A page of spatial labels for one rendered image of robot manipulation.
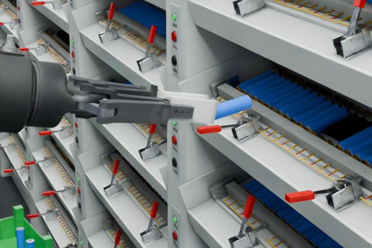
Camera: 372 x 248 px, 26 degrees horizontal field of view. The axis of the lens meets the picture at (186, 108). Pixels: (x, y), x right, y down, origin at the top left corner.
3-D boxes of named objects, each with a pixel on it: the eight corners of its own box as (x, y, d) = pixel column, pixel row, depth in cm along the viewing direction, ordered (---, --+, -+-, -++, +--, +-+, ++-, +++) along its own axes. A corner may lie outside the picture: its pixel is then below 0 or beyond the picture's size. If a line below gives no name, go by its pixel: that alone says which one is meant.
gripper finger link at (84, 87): (78, 81, 92) (81, 84, 91) (169, 93, 97) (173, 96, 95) (73, 114, 93) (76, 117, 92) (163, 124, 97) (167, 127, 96)
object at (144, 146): (174, 210, 154) (151, 149, 148) (87, 118, 207) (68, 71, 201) (265, 164, 159) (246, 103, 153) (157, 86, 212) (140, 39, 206)
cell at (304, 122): (342, 115, 118) (305, 134, 117) (335, 112, 120) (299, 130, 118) (340, 104, 118) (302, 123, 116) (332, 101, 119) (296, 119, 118)
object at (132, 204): (175, 298, 159) (153, 242, 154) (89, 186, 213) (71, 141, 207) (262, 251, 164) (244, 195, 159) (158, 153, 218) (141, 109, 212)
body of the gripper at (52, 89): (40, 68, 86) (120, 77, 90) (21, 52, 93) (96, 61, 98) (29, 135, 88) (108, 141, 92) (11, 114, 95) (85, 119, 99)
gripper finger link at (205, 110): (165, 94, 97) (167, 96, 97) (216, 99, 100) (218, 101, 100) (160, 118, 98) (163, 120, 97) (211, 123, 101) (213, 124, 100)
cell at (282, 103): (313, 100, 126) (278, 118, 124) (307, 97, 127) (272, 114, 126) (310, 90, 125) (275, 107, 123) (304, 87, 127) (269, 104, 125)
